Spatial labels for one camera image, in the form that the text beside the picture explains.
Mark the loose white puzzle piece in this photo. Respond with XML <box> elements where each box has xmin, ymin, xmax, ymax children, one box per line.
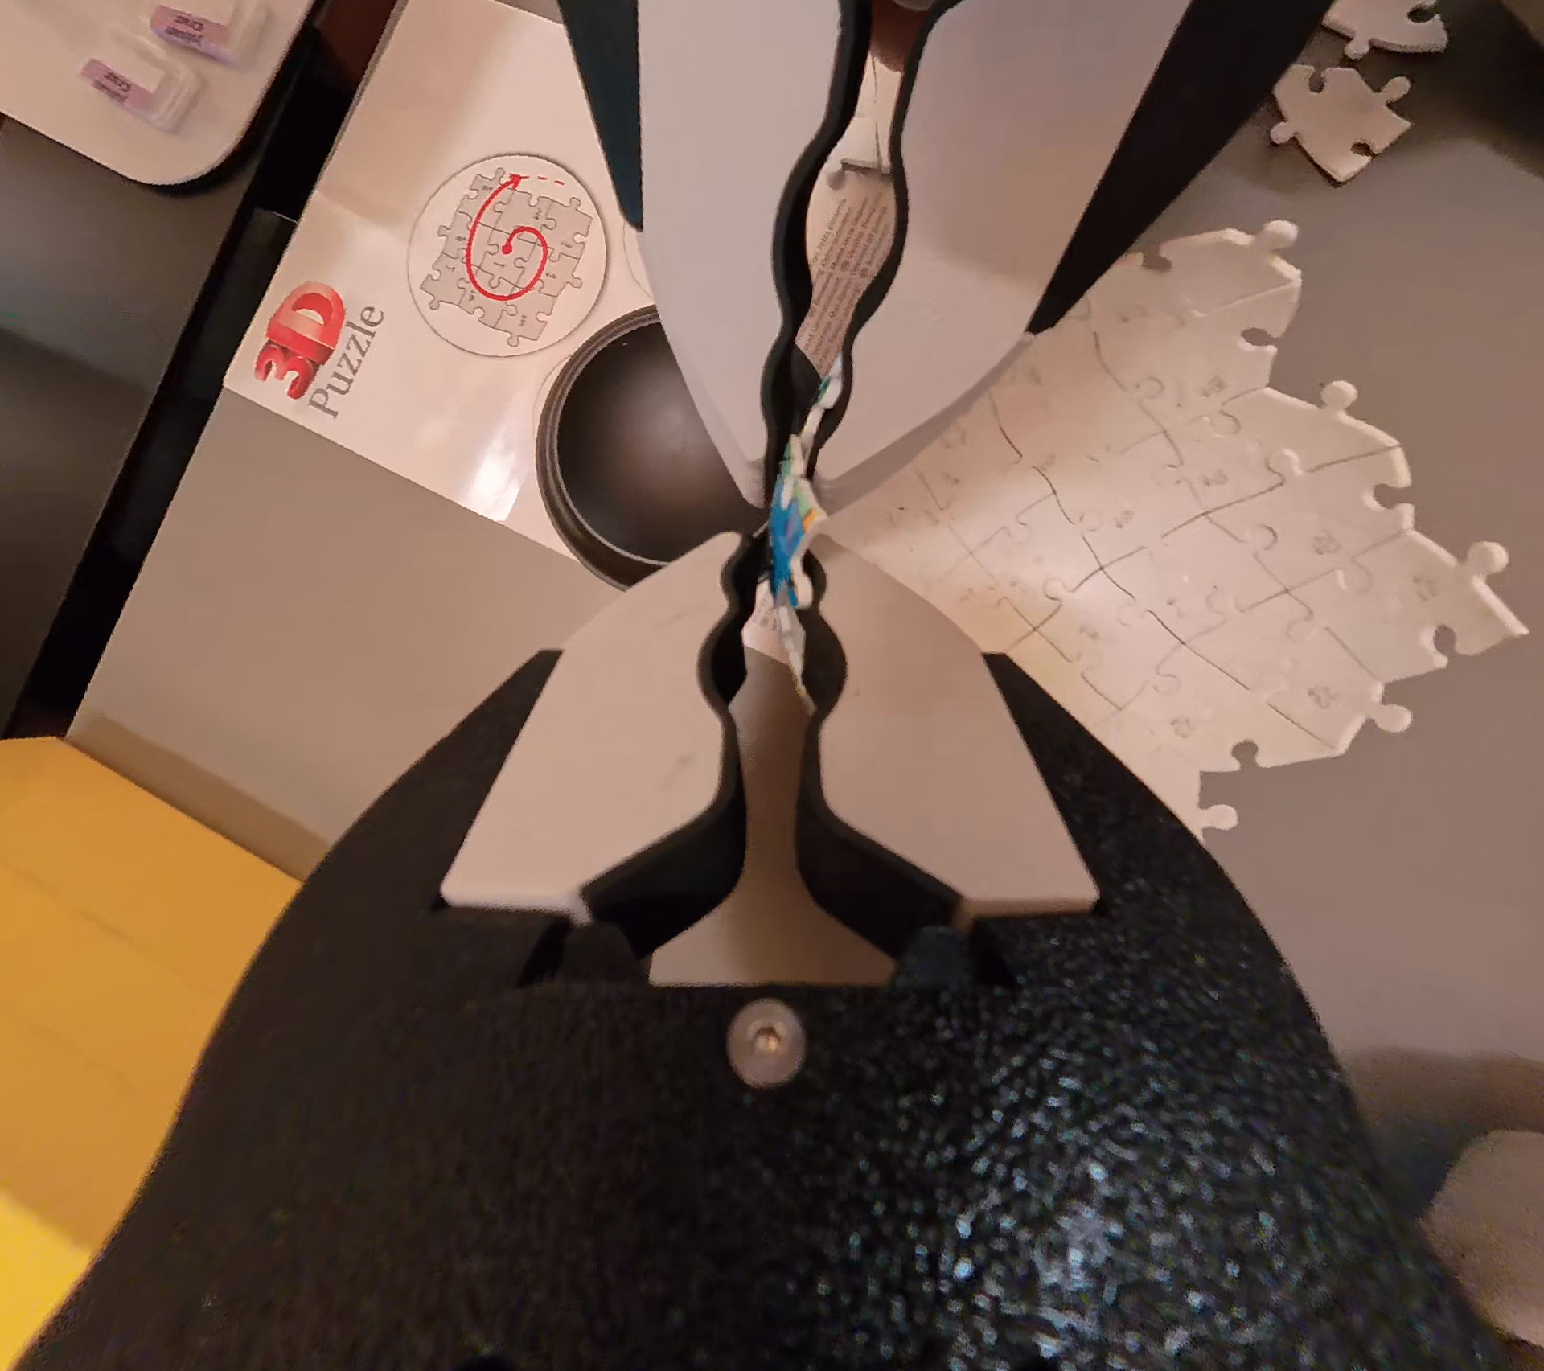
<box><xmin>1322</xmin><ymin>0</ymin><xmax>1449</xmax><ymax>58</ymax></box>
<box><xmin>1273</xmin><ymin>64</ymin><xmax>1411</xmax><ymax>183</ymax></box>

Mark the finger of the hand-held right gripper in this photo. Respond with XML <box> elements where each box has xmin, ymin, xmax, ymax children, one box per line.
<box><xmin>632</xmin><ymin>0</ymin><xmax>867</xmax><ymax>504</ymax></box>
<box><xmin>808</xmin><ymin>0</ymin><xmax>1211</xmax><ymax>488</ymax></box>

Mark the single puzzle piece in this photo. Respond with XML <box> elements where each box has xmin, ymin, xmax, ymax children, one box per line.
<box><xmin>790</xmin><ymin>370</ymin><xmax>850</xmax><ymax>459</ymax></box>

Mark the small purple-labelled container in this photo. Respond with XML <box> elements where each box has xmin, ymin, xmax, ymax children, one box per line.
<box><xmin>82</xmin><ymin>32</ymin><xmax>201</xmax><ymax>132</ymax></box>
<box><xmin>150</xmin><ymin>0</ymin><xmax>271</xmax><ymax>60</ymax></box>

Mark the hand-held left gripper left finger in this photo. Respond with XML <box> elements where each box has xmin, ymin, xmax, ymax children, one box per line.
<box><xmin>439</xmin><ymin>529</ymin><xmax>758</xmax><ymax>956</ymax></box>

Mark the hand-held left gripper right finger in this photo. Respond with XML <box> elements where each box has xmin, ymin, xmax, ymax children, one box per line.
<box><xmin>793</xmin><ymin>549</ymin><xmax>1102</xmax><ymax>962</ymax></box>

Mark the black round puzzle stand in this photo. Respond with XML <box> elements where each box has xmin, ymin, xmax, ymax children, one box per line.
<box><xmin>534</xmin><ymin>302</ymin><xmax>774</xmax><ymax>591</ymax></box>

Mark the white puzzle instruction sheet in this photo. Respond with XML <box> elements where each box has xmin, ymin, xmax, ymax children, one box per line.
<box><xmin>222</xmin><ymin>0</ymin><xmax>774</xmax><ymax>558</ymax></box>

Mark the white curved puzzle section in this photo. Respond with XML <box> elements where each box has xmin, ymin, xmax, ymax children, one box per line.
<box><xmin>742</xmin><ymin>219</ymin><xmax>1528</xmax><ymax>835</ymax></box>

